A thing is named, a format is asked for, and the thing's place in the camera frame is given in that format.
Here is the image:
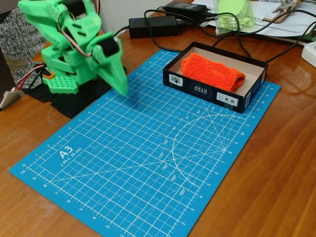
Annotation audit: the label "orange fuzzy cloth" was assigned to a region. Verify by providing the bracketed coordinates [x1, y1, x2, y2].
[180, 52, 246, 94]

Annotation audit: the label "green plastic part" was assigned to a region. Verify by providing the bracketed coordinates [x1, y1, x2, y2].
[303, 30, 316, 42]

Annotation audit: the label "black power adapter blue light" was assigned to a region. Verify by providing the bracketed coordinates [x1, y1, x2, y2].
[128, 15, 181, 40]

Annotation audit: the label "blue A3 cutting mat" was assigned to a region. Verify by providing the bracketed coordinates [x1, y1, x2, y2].
[8, 48, 282, 237]

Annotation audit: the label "slim black power adapter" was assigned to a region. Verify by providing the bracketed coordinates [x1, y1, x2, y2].
[163, 1, 207, 16]

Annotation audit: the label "grey knit fabric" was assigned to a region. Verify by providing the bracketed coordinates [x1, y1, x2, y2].
[0, 6, 48, 86]

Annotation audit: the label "black cardboard box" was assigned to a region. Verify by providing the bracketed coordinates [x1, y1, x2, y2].
[162, 41, 269, 114]

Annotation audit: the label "small silver controller board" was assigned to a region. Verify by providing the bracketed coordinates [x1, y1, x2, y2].
[0, 89, 22, 111]

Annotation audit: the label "green translucent plastic bag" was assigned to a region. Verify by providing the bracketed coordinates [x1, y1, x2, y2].
[214, 0, 257, 37]

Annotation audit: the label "white paper stack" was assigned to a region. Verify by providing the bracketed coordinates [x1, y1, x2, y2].
[170, 0, 316, 45]

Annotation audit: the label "white plastic device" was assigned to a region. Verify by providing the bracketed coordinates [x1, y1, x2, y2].
[300, 40, 316, 70]

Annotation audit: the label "black adapter input cable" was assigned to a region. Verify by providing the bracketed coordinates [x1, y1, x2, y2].
[113, 26, 130, 39]

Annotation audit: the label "black looping power cable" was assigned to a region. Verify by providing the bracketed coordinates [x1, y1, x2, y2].
[144, 8, 185, 53]

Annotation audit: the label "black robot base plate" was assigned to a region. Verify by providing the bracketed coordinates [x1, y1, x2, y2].
[27, 65, 128, 119]

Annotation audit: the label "red and black wires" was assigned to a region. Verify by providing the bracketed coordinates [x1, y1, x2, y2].
[15, 63, 48, 91]

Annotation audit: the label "black adapter output cable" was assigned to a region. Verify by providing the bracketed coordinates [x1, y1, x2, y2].
[175, 18, 253, 59]

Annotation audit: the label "long black cable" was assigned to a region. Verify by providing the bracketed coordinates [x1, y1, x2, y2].
[211, 0, 316, 48]

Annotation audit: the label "black cable behind box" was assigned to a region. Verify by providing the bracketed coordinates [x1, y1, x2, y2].
[264, 27, 316, 63]

